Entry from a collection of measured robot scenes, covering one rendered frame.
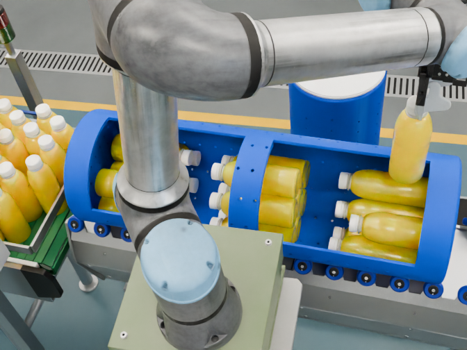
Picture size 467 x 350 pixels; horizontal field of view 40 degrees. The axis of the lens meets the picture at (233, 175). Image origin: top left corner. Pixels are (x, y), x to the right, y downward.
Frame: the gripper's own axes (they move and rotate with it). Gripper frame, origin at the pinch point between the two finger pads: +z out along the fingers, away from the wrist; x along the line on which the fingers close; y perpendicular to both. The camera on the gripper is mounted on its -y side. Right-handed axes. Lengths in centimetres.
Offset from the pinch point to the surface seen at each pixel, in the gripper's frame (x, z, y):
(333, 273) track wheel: -9.8, 47.0, -12.6
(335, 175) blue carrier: 13.6, 39.7, -16.4
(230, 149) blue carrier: 15, 37, -44
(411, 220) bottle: -3.5, 30.4, 2.7
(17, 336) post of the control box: -29, 80, -100
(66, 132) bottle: 13, 37, -90
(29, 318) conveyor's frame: -10, 112, -118
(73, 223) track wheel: -9, 47, -81
